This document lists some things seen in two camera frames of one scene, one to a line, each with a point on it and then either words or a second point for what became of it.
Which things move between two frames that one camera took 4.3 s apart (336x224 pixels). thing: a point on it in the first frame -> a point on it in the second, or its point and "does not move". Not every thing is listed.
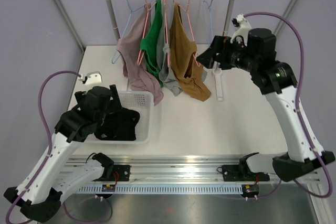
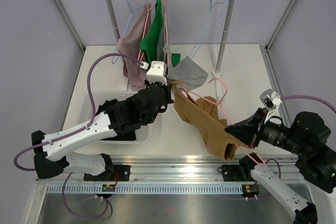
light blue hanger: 210,15 -> 216,10
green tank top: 149,44 does not move
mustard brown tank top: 182,48 -> 203,113
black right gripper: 221,45 -> 247,130
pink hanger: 186,11 -> 238,145
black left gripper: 114,104 -> 168,99
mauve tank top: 128,46 does not move
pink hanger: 148,8 does not move
